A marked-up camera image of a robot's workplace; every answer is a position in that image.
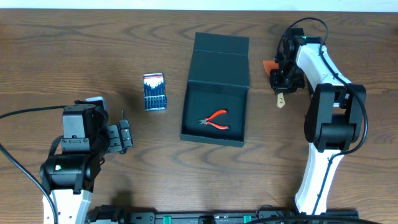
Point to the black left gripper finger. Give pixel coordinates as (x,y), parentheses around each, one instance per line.
(125,136)
(114,139)

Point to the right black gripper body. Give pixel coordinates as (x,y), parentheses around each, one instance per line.
(291,78)

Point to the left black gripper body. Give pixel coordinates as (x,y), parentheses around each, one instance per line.
(115,139)

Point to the orange scraper wooden handle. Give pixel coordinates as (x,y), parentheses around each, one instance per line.
(270,65)

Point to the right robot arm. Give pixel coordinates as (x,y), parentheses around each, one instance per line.
(335,119)

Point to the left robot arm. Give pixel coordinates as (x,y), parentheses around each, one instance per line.
(75,159)

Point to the blue precision screwdriver set case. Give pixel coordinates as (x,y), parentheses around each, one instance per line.
(154,92)

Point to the black open gift box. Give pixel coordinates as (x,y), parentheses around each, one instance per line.
(218,78)

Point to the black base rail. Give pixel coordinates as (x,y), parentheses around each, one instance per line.
(114,214)

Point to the red handled pliers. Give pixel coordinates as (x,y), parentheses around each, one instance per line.
(213,120)

